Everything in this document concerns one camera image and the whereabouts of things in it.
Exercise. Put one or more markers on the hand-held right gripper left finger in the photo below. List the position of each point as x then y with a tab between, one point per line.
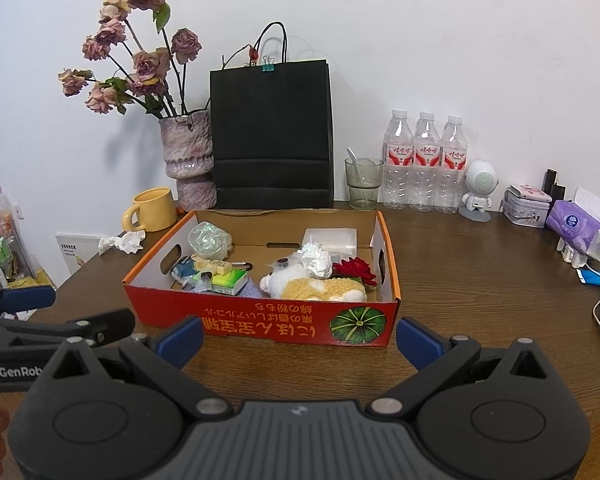
182	341

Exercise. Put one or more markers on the blue and yellow pouch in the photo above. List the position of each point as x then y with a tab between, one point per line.
185	270

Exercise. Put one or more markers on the grey printed tin box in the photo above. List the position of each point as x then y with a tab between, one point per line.
525	216

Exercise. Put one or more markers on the pale yellow rectangular block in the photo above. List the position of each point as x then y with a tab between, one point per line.
212	265

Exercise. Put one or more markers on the iridescent plastic wrap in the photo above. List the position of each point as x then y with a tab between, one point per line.
209	237

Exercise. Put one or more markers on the black rectangular tube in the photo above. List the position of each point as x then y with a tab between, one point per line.
560	189
551	179

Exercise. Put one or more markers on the grey glass cup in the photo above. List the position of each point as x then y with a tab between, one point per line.
364	190

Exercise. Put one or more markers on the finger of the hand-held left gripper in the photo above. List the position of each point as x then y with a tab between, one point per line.
80	325
27	297

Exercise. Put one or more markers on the yellow mug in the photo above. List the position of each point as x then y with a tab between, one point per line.
155	210

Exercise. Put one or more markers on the translucent white plastic box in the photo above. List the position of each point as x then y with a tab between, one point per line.
330	240

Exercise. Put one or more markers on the grey blue cloth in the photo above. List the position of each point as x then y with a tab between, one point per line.
252	289

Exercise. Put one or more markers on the white tissue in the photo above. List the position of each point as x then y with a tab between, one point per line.
317	260
125	242

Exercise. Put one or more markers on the clear plastic spoon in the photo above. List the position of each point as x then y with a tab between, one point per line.
352	156

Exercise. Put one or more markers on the teal binder clip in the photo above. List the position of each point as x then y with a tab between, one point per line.
268	67

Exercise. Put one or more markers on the white paper card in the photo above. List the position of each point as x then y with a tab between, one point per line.
72	255

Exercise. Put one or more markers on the printed cardboard box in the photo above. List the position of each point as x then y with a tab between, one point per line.
280	322

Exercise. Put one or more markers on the white and yellow plush toy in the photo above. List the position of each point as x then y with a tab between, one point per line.
320	290

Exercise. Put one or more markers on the red label water bottle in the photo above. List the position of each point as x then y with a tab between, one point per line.
452	162
397	160
425	160

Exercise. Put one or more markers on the white robot figure speaker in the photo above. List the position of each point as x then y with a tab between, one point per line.
481	180

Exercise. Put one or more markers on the black paper bag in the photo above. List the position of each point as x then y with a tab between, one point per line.
270	125

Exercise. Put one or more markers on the white plastic holder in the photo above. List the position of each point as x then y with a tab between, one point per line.
572	256

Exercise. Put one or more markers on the small green box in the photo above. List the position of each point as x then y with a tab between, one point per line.
230	281

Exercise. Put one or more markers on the dried twig with red bud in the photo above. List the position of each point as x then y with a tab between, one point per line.
253	54

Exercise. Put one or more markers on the purple tissue pack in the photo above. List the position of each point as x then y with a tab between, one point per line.
572	227

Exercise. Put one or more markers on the pink printed case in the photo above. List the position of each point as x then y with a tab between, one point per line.
529	193

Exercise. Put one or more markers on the grey carabiner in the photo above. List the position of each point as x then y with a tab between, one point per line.
242	265

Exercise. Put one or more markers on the blue flat packet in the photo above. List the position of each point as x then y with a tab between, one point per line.
592	276

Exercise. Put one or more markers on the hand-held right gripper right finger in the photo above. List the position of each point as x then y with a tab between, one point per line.
419	341

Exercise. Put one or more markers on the red artificial rose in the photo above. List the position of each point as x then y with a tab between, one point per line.
355	269

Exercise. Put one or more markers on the mottled pink ceramic vase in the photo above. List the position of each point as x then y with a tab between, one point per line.
187	145

